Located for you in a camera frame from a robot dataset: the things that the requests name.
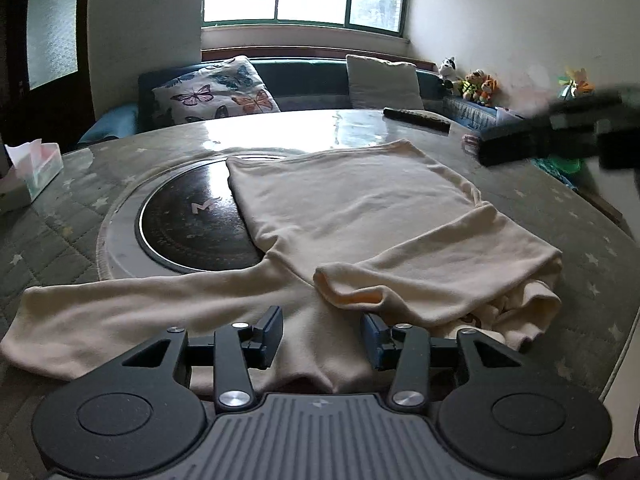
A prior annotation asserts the black remote control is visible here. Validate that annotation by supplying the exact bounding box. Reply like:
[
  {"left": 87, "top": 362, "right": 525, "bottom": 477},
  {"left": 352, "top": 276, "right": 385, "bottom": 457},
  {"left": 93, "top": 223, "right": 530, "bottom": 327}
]
[{"left": 382, "top": 106, "right": 452, "bottom": 133}]

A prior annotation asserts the plain white pillow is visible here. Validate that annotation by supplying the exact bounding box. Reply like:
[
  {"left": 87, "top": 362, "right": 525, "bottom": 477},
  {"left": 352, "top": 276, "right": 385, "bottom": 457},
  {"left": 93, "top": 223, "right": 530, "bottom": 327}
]
[{"left": 346, "top": 54, "right": 426, "bottom": 111}]

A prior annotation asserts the dark wooden glass door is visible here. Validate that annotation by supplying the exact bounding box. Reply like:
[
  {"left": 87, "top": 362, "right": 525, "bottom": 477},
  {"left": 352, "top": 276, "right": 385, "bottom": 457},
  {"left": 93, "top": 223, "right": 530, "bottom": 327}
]
[{"left": 0, "top": 0, "right": 96, "bottom": 137}]

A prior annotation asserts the black and white cow plush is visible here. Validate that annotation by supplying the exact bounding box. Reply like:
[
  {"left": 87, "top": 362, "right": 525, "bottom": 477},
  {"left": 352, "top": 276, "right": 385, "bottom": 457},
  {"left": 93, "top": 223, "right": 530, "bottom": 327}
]
[{"left": 438, "top": 56, "right": 461, "bottom": 95}]

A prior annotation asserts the colourful pinwheel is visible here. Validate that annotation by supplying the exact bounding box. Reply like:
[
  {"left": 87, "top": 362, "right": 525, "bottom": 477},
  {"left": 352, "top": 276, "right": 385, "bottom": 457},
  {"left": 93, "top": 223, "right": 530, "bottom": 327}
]
[{"left": 556, "top": 66, "right": 597, "bottom": 99}]

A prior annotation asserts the cream long-sleeve sweater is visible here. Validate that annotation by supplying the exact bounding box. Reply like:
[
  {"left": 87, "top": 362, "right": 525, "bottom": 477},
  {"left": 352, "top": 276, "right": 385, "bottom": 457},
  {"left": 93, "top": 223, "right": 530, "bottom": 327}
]
[{"left": 0, "top": 140, "right": 565, "bottom": 396}]

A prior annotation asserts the brown and green plush toy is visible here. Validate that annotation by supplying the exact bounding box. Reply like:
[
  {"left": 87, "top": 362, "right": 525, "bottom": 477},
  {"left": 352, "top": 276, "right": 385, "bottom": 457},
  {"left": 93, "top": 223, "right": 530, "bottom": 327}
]
[{"left": 460, "top": 69, "right": 486, "bottom": 102}]

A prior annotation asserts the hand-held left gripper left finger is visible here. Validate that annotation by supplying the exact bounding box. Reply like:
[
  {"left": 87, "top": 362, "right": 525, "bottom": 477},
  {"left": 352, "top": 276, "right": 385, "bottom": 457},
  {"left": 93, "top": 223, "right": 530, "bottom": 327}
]
[{"left": 120, "top": 306, "right": 284, "bottom": 409}]

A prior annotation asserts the black round induction cooktop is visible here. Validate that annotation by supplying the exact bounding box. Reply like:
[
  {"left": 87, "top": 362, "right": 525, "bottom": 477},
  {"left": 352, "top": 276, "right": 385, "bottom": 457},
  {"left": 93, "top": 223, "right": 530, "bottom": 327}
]
[{"left": 97, "top": 147, "right": 311, "bottom": 281}]

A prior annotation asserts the orange tiger plush toy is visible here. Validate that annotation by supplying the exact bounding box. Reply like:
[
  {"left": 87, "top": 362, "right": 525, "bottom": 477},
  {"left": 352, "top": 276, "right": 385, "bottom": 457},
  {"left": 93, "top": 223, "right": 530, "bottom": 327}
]
[{"left": 480, "top": 75, "right": 500, "bottom": 106}]

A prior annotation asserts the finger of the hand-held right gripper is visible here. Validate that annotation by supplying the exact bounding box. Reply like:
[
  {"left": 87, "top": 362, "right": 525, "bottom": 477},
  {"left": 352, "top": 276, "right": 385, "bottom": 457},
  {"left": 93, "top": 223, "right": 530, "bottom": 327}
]
[{"left": 477, "top": 117, "right": 601, "bottom": 166}]

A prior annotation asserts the green plastic basin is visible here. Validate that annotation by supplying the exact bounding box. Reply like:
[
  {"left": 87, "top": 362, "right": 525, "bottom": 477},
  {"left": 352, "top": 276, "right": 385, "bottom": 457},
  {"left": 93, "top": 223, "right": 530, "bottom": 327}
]
[{"left": 536, "top": 157, "right": 584, "bottom": 177}]

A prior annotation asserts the blue sofa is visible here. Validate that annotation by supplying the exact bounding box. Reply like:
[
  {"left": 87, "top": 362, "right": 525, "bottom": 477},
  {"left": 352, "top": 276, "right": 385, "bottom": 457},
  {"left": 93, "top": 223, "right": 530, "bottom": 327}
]
[{"left": 77, "top": 57, "right": 501, "bottom": 151}]

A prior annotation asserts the tissue box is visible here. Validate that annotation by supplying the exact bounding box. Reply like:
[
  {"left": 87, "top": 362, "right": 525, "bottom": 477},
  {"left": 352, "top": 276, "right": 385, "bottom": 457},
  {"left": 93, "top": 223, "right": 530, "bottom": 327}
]
[{"left": 0, "top": 138, "right": 64, "bottom": 216}]

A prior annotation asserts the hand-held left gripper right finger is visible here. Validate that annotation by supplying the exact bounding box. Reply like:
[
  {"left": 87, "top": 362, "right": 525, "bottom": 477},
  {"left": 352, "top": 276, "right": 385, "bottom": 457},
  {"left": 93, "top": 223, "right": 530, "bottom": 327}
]
[{"left": 361, "top": 313, "right": 523, "bottom": 408}]

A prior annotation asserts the butterfly print pillow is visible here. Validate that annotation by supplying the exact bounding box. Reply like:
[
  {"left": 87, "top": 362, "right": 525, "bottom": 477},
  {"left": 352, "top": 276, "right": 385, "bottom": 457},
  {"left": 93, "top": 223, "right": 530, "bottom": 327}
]
[{"left": 151, "top": 55, "right": 281, "bottom": 124}]

